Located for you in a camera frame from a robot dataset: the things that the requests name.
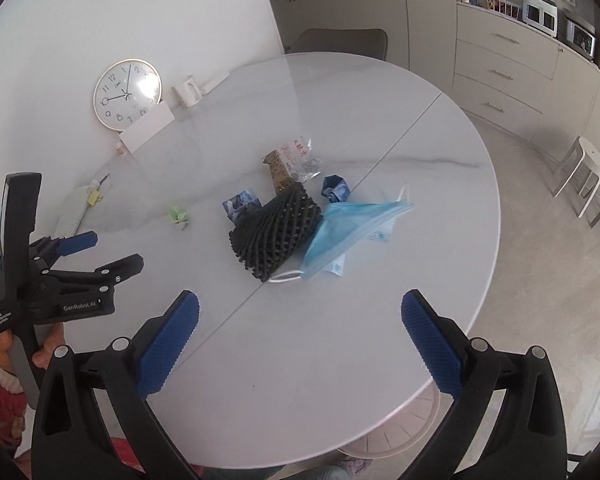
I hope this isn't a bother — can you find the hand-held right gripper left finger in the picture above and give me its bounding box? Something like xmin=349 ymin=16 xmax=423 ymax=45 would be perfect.
xmin=30 ymin=290 xmax=203 ymax=480

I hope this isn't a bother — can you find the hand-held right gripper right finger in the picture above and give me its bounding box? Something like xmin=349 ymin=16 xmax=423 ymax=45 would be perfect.
xmin=401 ymin=289 xmax=573 ymax=480

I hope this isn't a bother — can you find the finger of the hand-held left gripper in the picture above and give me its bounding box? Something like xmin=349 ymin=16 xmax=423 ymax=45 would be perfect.
xmin=45 ymin=254 xmax=145 ymax=291
xmin=30 ymin=231 xmax=99 ymax=261

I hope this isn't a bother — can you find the pale pink waste bin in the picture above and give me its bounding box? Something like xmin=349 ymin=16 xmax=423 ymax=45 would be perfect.
xmin=337 ymin=392 xmax=441 ymax=458

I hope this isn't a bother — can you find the person's left hand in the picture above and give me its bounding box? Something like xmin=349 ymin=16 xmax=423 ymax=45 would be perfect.
xmin=0 ymin=321 xmax=66 ymax=373

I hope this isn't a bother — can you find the green crumpled paper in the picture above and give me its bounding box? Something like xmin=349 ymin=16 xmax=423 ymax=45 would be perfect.
xmin=167 ymin=203 xmax=191 ymax=232

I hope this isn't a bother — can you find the white card box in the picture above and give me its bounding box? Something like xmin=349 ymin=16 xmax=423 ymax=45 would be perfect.
xmin=119 ymin=100 xmax=176 ymax=153

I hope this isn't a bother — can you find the blue face mask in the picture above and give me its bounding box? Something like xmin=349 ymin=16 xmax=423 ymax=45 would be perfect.
xmin=268 ymin=184 xmax=415 ymax=286

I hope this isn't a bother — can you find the blue printed crumpled wrapper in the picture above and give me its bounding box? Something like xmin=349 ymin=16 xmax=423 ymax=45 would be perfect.
xmin=222 ymin=188 xmax=263 ymax=226

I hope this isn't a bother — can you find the black foam net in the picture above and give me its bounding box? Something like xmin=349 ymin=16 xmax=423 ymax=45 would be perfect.
xmin=228 ymin=181 xmax=323 ymax=283

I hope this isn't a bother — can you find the dark blue crumpled paper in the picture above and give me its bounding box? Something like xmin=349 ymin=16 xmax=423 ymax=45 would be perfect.
xmin=321 ymin=174 xmax=351 ymax=203

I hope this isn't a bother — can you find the white mug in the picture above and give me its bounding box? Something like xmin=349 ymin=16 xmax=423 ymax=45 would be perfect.
xmin=173 ymin=75 xmax=202 ymax=108

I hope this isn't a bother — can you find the clear snack bag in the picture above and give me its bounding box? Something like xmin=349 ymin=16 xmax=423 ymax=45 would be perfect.
xmin=261 ymin=135 xmax=323 ymax=196

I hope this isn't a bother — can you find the white rolled tube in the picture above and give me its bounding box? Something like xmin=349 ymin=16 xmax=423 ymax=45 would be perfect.
xmin=200 ymin=71 xmax=231 ymax=93

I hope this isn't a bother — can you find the white stool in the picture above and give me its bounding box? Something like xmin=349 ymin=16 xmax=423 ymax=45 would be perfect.
xmin=551 ymin=136 xmax=600 ymax=216

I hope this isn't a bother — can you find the beige cabinet drawer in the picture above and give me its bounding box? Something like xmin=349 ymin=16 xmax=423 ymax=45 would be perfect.
xmin=452 ymin=40 xmax=556 ymax=111
xmin=451 ymin=74 xmax=546 ymax=143
xmin=455 ymin=2 xmax=561 ymax=78

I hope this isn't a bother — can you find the beige tall cabinet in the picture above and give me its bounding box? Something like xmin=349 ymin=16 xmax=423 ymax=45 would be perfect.
xmin=532 ymin=10 xmax=600 ymax=153

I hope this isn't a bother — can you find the grey chair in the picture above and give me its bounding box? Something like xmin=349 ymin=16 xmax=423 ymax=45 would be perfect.
xmin=285 ymin=28 xmax=388 ymax=61

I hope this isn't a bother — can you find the silver countertop oven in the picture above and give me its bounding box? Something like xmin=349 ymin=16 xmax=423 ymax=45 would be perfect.
xmin=562 ymin=16 xmax=598 ymax=58

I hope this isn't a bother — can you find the white countertop oven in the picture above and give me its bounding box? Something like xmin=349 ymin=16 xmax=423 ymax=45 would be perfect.
xmin=521 ymin=0 xmax=560 ymax=37

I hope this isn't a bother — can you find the round white wall clock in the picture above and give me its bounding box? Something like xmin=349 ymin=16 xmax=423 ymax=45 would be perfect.
xmin=92 ymin=59 xmax=164 ymax=132

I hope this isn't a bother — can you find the wire spice rack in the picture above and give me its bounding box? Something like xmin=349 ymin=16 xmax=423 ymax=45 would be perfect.
xmin=484 ymin=0 xmax=523 ymax=20

